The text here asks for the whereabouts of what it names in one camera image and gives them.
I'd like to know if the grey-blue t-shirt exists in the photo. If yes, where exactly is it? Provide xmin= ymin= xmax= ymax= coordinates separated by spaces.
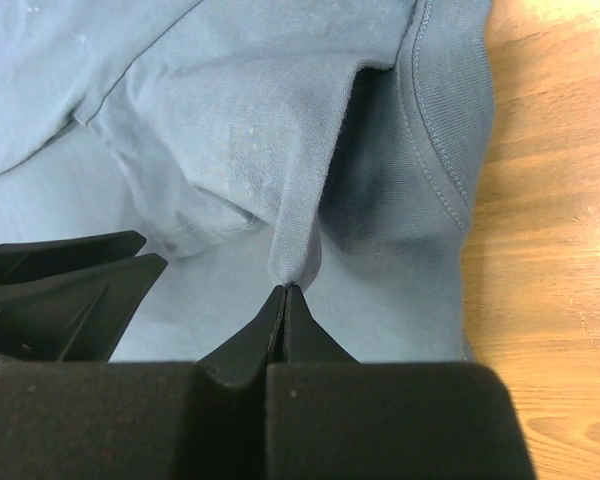
xmin=0 ymin=1 xmax=494 ymax=362

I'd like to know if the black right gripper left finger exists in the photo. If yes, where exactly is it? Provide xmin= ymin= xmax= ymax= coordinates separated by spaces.
xmin=197 ymin=286 xmax=286 ymax=388

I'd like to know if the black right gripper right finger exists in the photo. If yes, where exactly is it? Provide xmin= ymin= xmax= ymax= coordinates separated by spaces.
xmin=282 ymin=285 xmax=356 ymax=364

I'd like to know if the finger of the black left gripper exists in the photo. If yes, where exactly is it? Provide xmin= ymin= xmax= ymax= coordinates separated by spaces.
xmin=0 ymin=254 xmax=167 ymax=362
xmin=0 ymin=231 xmax=146 ymax=285

